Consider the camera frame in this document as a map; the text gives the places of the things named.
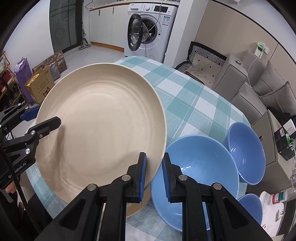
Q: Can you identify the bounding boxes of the cream plate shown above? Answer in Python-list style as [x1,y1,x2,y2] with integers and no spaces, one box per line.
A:
[36,63,167,203]
[126,186,151,217]

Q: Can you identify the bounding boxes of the white kitchen base cabinets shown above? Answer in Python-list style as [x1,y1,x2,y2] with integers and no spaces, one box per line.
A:
[89,4,129,52]

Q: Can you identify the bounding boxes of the person left hand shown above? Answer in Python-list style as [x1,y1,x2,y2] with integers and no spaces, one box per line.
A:
[5,181,17,194]

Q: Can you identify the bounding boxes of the brown cardboard box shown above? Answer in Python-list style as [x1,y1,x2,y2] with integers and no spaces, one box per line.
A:
[25,65,55,104]

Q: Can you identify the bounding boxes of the purple plastic bag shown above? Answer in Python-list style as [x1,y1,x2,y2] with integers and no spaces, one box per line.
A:
[14,57,35,104]

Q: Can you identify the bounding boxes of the teal checked tablecloth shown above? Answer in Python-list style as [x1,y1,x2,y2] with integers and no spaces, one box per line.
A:
[25,55,251,241]

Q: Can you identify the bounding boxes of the white marble side table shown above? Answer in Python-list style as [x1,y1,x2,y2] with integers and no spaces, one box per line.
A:
[259,191,295,237]

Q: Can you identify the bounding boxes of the grey side cabinet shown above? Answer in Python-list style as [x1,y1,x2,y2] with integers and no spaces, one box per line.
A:
[251,110,295,169]

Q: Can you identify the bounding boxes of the plastic water bottle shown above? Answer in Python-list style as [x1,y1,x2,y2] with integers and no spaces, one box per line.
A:
[271,187,296,204]

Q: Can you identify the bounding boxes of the dark glass door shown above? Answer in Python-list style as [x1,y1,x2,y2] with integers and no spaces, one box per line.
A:
[49,0,83,53]

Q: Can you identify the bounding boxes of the grey sofa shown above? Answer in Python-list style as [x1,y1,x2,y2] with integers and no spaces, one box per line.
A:
[211,48,296,126]

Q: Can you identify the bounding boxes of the black patterned chair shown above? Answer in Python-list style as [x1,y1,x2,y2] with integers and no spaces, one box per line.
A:
[175,41,227,88]

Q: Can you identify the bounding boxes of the grey right cushion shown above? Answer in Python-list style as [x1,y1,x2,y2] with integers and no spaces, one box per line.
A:
[260,81,296,116]

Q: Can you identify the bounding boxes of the grey cushion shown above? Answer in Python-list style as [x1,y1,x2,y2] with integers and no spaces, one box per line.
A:
[260,81,296,116]
[253,61,285,96]

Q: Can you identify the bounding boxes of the grey left cushion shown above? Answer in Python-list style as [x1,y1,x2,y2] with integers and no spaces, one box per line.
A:
[253,61,285,96]

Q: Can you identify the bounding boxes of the white washing machine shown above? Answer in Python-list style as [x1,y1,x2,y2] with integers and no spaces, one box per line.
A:
[124,3,178,63]

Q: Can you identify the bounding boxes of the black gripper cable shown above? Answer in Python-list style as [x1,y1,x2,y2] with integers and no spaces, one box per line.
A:
[0,129,41,235]

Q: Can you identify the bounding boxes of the black box with cables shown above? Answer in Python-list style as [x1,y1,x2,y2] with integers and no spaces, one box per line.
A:
[274,126,295,161]

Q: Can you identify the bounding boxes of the wall power strip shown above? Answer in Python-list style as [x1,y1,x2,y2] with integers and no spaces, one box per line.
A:
[254,42,270,59]

